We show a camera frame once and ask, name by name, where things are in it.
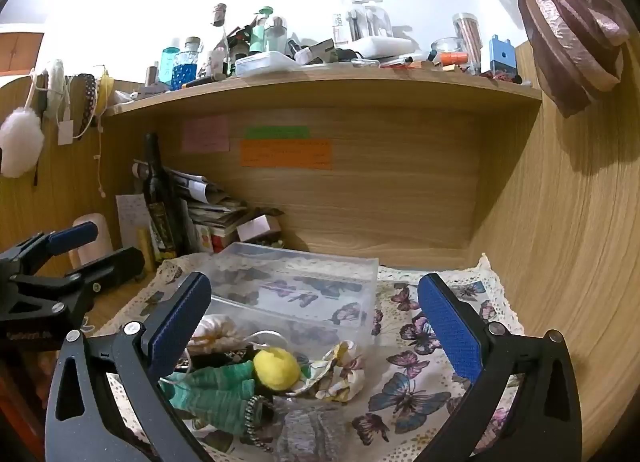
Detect grey knitted scrunchie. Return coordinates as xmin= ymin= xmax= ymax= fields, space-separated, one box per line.
xmin=272 ymin=402 xmax=353 ymax=462

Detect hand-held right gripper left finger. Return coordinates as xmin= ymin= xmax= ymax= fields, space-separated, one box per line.
xmin=45 ymin=271 xmax=213 ymax=462

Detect white paper note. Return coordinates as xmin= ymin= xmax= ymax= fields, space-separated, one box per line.
xmin=116 ymin=193 xmax=151 ymax=243

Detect clear glass bottle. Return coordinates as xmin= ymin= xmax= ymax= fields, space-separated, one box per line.
xmin=265 ymin=16 xmax=290 ymax=53

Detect white fluffy puff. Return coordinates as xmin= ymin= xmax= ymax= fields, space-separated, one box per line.
xmin=0 ymin=107 xmax=45 ymax=179

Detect wooden shelf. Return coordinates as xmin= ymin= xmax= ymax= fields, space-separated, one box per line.
xmin=100 ymin=65 xmax=543 ymax=118

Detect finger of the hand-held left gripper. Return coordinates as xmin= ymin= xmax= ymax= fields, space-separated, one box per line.
xmin=30 ymin=246 xmax=147 ymax=318
xmin=0 ymin=221 xmax=99 ymax=277

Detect yellow tube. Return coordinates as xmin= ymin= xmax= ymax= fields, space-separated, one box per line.
xmin=137 ymin=227 xmax=156 ymax=273

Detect cream orange scrunchie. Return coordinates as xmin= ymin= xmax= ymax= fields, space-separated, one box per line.
xmin=187 ymin=315 xmax=251 ymax=348

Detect floral yellow scrunchie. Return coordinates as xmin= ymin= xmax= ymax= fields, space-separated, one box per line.
xmin=290 ymin=339 xmax=368 ymax=403

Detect green pump bottle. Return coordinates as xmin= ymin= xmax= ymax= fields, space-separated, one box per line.
xmin=250 ymin=6 xmax=273 ymax=57

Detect pale pink cylinder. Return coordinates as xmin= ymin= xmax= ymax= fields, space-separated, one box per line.
xmin=70 ymin=213 xmax=113 ymax=268

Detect yellow pompom hair tie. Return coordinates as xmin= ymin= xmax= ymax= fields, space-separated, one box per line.
xmin=252 ymin=348 xmax=302 ymax=390

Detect yellow headband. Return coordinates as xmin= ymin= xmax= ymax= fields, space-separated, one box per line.
xmin=96 ymin=70 xmax=111 ymax=113

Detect small pink cardboard box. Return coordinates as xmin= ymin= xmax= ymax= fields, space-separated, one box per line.
xmin=236 ymin=215 xmax=283 ymax=245

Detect green knitted scrunchie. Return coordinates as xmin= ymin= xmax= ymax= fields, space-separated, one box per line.
xmin=160 ymin=361 xmax=258 ymax=430

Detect dark patterned scrunchie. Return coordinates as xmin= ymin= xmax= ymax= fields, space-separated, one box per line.
xmin=190 ymin=346 xmax=258 ymax=368

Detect pink sticky note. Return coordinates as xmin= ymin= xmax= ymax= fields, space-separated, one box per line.
xmin=181 ymin=116 xmax=231 ymax=153

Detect orange sticky note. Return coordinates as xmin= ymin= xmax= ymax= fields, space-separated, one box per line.
xmin=240 ymin=139 xmax=333 ymax=170

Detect flat white box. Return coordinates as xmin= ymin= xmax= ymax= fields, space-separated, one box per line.
xmin=350 ymin=37 xmax=416 ymax=60

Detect clear plastic container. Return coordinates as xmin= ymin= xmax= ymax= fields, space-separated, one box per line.
xmin=197 ymin=242 xmax=382 ymax=343

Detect small white box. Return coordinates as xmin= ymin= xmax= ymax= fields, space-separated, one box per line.
xmin=234 ymin=52 xmax=296 ymax=76

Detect clear tube of sticks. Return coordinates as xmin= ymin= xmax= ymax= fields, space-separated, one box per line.
xmin=452 ymin=13 xmax=483 ymax=60

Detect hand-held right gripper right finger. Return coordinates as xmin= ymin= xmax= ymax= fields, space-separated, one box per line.
xmin=415 ymin=272 xmax=583 ymax=462

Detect green sticky note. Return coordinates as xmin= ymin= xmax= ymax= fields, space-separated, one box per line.
xmin=245 ymin=126 xmax=311 ymax=140

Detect black white beaded hair tie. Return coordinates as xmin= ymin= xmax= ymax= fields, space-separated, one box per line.
xmin=242 ymin=394 xmax=276 ymax=453

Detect butterfly printed cloth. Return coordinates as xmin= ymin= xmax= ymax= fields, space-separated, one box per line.
xmin=85 ymin=252 xmax=526 ymax=462

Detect polka dot headband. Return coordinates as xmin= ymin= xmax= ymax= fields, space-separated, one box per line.
xmin=75 ymin=73 xmax=98 ymax=140

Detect clear brush package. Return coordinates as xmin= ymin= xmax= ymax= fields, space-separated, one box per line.
xmin=332 ymin=0 xmax=393 ymax=40

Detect white fluffy headband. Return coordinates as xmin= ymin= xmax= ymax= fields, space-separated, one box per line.
xmin=42 ymin=60 xmax=68 ymax=118

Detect teal bottle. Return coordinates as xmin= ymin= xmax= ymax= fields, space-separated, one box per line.
xmin=160 ymin=46 xmax=180 ymax=88

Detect blue plastic device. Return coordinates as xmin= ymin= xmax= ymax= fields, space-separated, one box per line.
xmin=489 ymin=35 xmax=516 ymax=77

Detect round clear jar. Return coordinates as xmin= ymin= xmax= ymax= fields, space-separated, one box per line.
xmin=431 ymin=37 xmax=466 ymax=63

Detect stack of magazines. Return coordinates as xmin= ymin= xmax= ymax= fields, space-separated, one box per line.
xmin=162 ymin=167 xmax=251 ymax=253

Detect pink hat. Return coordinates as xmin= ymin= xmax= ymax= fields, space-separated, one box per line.
xmin=517 ymin=0 xmax=631 ymax=118

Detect blue liquid bottle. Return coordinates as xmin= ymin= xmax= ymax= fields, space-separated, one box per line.
xmin=171 ymin=37 xmax=203 ymax=92

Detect dark wine bottle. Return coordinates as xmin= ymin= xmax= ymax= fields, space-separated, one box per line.
xmin=142 ymin=132 xmax=183 ymax=263

